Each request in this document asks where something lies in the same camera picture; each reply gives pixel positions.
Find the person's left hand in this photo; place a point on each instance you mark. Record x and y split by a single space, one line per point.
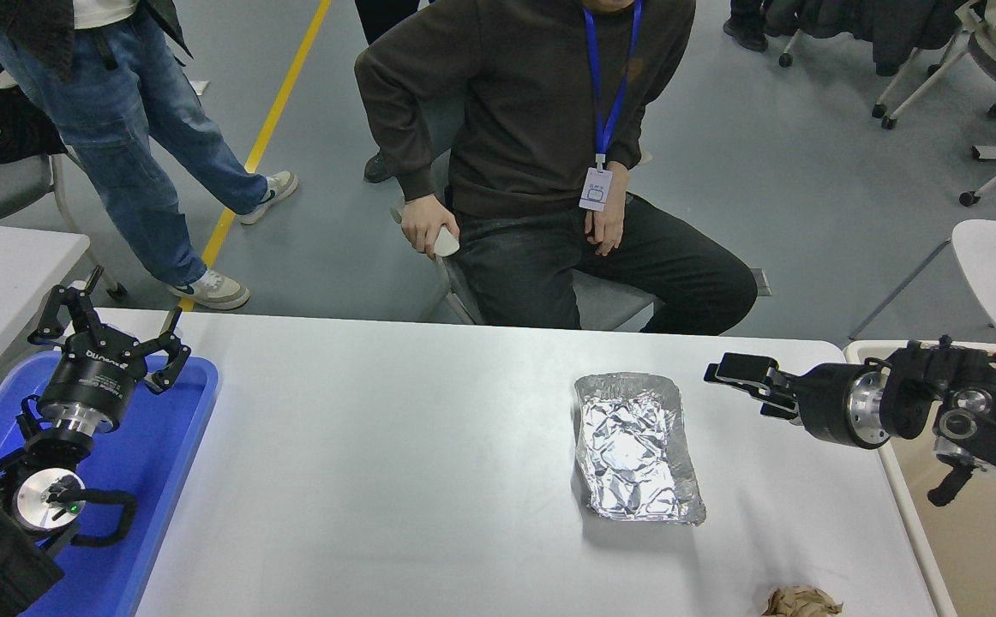
609 218

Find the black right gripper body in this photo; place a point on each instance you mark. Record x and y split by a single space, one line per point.
824 403

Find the foil tray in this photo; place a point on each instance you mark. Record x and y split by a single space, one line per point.
635 446

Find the grey office chair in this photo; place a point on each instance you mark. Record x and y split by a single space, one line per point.
609 300

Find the metal floor plate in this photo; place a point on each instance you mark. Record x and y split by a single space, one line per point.
764 283

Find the blue plastic tray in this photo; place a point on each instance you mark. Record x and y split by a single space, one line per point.
155 480

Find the large pale bin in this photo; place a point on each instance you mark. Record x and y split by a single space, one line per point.
978 557

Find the black bag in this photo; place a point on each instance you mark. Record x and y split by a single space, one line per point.
1 128

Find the person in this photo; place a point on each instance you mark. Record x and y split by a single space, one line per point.
121 154
515 103
745 32
386 13

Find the white side table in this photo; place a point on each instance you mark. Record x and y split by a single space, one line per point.
1 274

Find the dark jacket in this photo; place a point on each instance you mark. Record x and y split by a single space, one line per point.
858 26

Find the person's right hand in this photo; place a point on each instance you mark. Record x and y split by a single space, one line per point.
425 221

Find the crumpled tan paper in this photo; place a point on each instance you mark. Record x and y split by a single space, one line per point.
802 602

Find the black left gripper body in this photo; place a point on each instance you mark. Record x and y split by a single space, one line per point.
88 381

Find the white-legged chair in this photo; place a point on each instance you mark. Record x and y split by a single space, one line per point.
877 110

